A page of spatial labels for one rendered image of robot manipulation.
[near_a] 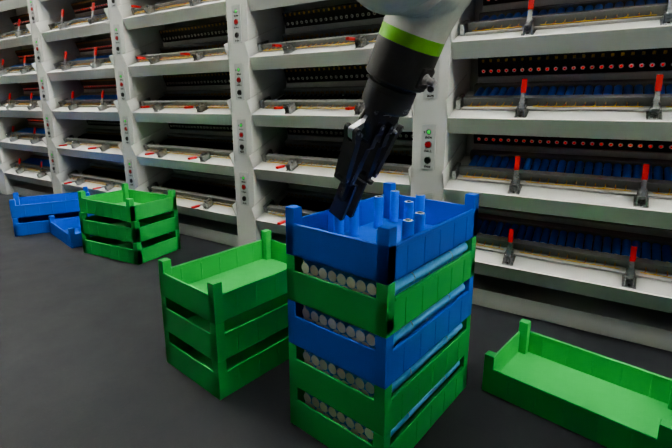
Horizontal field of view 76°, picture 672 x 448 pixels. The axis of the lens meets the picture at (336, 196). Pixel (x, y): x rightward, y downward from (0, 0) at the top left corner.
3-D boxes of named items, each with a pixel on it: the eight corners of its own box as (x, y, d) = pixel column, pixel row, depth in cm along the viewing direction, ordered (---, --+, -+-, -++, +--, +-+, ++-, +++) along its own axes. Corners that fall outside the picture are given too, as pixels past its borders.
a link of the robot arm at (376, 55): (397, 34, 67) (361, 26, 60) (460, 63, 61) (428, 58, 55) (383, 71, 70) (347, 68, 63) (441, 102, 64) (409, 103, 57)
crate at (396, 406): (384, 438, 64) (385, 390, 62) (288, 382, 76) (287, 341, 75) (469, 351, 86) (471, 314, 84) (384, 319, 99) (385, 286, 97)
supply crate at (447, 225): (388, 286, 59) (390, 229, 57) (285, 253, 71) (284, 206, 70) (477, 235, 81) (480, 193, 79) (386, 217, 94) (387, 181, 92)
